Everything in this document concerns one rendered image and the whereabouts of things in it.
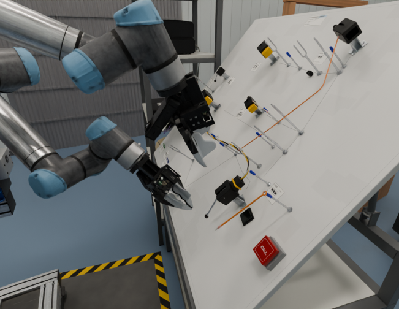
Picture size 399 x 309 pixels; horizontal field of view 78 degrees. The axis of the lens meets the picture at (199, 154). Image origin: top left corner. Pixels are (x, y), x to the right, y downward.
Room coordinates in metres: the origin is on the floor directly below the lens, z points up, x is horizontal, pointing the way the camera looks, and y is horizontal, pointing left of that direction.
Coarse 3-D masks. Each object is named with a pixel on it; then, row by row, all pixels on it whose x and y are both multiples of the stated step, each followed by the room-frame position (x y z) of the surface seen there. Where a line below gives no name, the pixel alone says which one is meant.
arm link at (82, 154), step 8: (80, 152) 0.61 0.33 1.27; (88, 152) 0.62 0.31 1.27; (80, 160) 0.58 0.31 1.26; (88, 160) 0.59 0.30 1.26; (96, 160) 0.61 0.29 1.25; (104, 160) 0.61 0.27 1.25; (88, 168) 0.58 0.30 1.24; (96, 168) 0.60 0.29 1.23; (104, 168) 0.65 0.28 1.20; (88, 176) 0.58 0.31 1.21
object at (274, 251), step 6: (264, 240) 0.44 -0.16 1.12; (270, 240) 0.44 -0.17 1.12; (258, 246) 0.44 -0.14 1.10; (264, 246) 0.43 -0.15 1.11; (270, 246) 0.42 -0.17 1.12; (258, 252) 0.43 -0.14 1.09; (264, 252) 0.42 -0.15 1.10; (270, 252) 0.41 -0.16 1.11; (276, 252) 0.40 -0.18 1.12; (258, 258) 0.41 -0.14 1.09; (264, 258) 0.41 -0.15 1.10; (270, 258) 0.40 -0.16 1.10; (264, 264) 0.40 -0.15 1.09
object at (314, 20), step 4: (312, 16) 1.13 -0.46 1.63; (316, 16) 1.11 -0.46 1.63; (320, 16) 1.08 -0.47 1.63; (324, 16) 1.06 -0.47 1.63; (308, 20) 1.13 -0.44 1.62; (312, 20) 1.11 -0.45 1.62; (316, 20) 1.08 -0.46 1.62; (320, 20) 1.06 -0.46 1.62; (308, 24) 1.11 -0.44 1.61; (312, 24) 1.09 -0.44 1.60; (316, 24) 1.06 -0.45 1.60; (320, 24) 1.04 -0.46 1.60
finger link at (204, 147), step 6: (198, 132) 0.52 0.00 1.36; (192, 138) 0.52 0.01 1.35; (198, 138) 0.52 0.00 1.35; (198, 144) 0.52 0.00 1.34; (204, 144) 0.52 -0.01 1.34; (210, 144) 0.52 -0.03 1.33; (198, 150) 0.52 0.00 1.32; (204, 150) 0.52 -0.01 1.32; (210, 150) 0.52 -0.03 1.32; (198, 156) 0.51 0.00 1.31; (204, 156) 0.52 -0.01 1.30; (198, 162) 0.53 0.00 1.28; (204, 162) 0.52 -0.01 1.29
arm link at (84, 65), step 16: (112, 32) 0.47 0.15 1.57; (80, 48) 0.46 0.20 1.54; (96, 48) 0.45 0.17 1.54; (112, 48) 0.45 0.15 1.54; (64, 64) 0.44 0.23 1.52; (80, 64) 0.44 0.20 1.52; (96, 64) 0.44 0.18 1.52; (112, 64) 0.45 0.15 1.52; (128, 64) 0.47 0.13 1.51; (80, 80) 0.43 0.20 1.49; (96, 80) 0.44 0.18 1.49; (112, 80) 0.47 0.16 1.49
